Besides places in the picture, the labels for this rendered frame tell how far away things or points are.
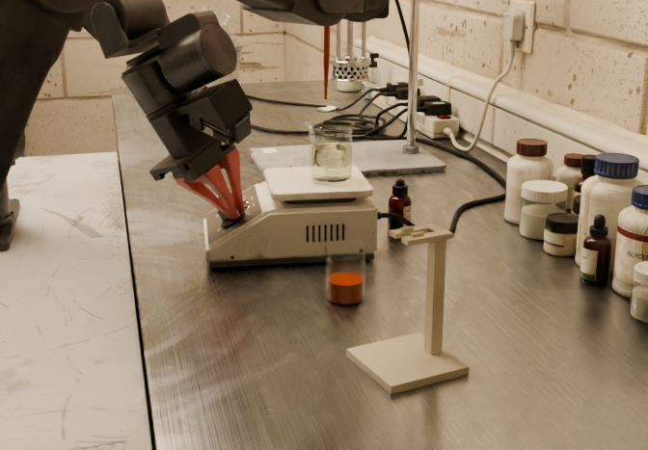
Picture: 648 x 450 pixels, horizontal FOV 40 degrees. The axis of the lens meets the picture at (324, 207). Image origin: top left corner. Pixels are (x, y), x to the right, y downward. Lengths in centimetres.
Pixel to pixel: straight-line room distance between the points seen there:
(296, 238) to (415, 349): 26
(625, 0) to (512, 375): 66
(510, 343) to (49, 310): 47
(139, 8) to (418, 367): 48
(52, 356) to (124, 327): 8
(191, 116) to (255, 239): 17
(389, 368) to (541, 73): 83
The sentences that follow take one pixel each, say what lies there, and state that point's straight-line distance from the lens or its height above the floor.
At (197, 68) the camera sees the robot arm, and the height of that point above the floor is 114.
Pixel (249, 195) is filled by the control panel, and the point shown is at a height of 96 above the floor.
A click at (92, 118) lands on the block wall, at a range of 350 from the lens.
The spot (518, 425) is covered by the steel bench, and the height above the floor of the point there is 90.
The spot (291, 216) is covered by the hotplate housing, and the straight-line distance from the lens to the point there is 102.
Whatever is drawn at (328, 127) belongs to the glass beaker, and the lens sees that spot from 103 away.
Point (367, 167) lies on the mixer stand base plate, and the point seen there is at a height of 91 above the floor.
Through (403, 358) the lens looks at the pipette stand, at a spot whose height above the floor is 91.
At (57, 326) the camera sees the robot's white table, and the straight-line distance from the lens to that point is 93.
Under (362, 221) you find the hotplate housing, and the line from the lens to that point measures 103.
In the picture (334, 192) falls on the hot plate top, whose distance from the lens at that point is 102.
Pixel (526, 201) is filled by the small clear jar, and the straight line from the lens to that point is 115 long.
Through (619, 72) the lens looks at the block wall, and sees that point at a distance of 132.
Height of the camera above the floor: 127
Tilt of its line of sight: 17 degrees down
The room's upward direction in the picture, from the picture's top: straight up
